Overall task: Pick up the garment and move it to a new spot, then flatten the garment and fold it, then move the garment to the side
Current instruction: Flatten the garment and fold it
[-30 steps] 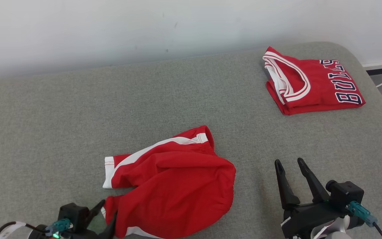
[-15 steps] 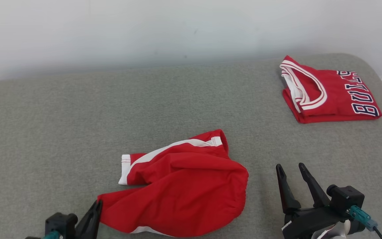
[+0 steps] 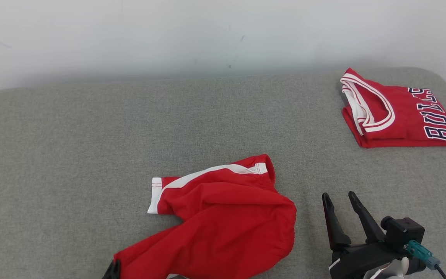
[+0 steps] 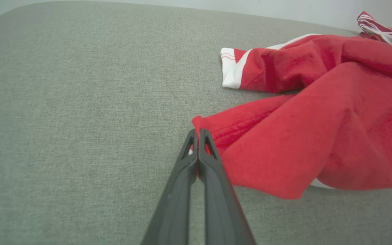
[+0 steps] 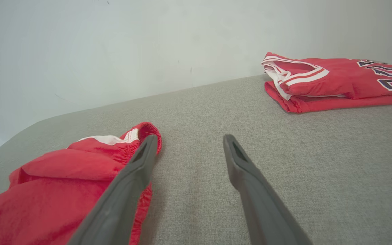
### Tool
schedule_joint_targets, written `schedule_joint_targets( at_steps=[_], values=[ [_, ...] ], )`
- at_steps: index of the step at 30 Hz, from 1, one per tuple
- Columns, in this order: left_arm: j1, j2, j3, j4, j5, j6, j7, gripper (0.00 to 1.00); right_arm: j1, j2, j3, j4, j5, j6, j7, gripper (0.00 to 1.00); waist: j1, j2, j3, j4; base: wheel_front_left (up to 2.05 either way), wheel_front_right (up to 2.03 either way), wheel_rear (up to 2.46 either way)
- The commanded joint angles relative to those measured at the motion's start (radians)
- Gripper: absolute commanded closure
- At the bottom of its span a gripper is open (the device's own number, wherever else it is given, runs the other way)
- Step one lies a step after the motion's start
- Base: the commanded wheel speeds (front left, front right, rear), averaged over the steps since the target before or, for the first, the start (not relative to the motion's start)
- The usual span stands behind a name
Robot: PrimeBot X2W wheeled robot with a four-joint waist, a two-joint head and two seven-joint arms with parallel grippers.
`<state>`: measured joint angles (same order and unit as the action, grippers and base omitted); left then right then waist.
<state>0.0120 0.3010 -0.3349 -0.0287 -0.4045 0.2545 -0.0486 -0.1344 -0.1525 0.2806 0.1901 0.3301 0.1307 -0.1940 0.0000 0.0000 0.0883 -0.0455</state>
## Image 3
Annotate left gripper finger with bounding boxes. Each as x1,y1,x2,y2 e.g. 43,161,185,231
102,259,122,279

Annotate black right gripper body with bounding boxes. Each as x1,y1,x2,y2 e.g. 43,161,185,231
328,240,403,279

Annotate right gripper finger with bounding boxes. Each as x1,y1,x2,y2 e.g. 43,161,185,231
322,192,352,251
348,191,386,244

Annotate red shorts white stripes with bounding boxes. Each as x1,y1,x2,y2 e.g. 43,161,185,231
113,154,297,279

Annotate red basketball jersey white trim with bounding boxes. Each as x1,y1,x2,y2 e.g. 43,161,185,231
340,68,446,149

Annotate grey fabric sofa cushion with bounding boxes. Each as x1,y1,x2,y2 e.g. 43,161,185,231
0,67,446,279

